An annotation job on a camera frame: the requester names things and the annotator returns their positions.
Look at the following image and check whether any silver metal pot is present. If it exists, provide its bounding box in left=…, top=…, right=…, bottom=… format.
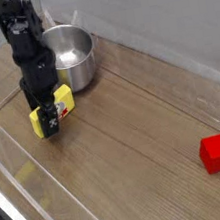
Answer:
left=43, top=24, right=97, bottom=93

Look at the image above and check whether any yellow butter box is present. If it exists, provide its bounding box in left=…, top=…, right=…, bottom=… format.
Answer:
left=29, top=84, right=75, bottom=139

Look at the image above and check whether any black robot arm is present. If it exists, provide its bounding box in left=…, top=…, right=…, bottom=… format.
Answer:
left=0, top=0, right=60, bottom=138

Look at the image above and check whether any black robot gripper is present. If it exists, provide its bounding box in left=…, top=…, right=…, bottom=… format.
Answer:
left=12, top=44, right=59, bottom=138

